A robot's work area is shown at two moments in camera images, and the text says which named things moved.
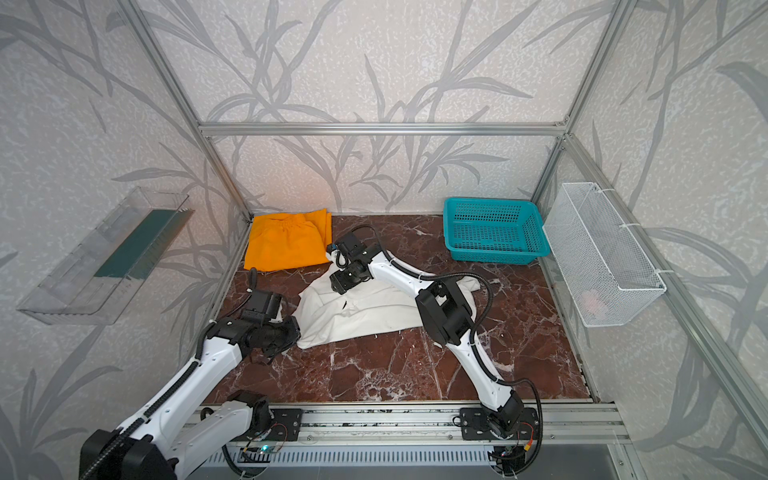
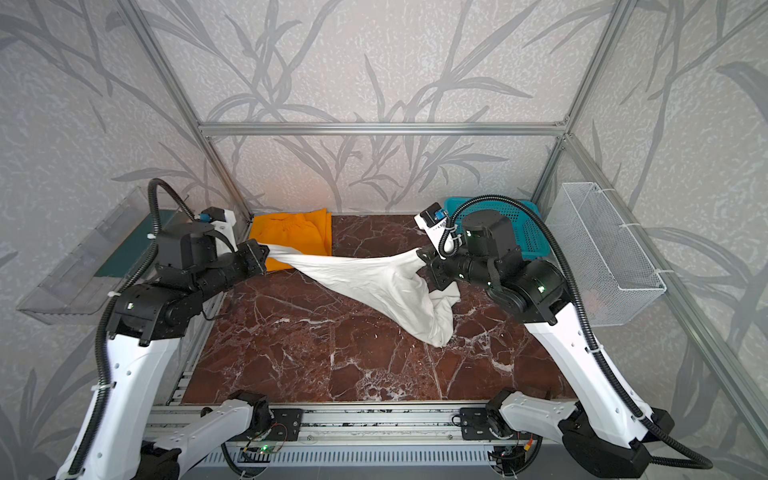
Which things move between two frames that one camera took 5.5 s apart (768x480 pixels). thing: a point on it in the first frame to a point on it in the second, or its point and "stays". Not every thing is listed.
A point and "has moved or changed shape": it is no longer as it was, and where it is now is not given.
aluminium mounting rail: (420, 424) stays
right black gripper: (349, 280) to (429, 262)
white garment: (325, 316) has moved or changed shape
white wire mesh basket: (609, 277) stays
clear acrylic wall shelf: (90, 284) stays
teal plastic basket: (494, 230) stays
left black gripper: (287, 330) to (257, 256)
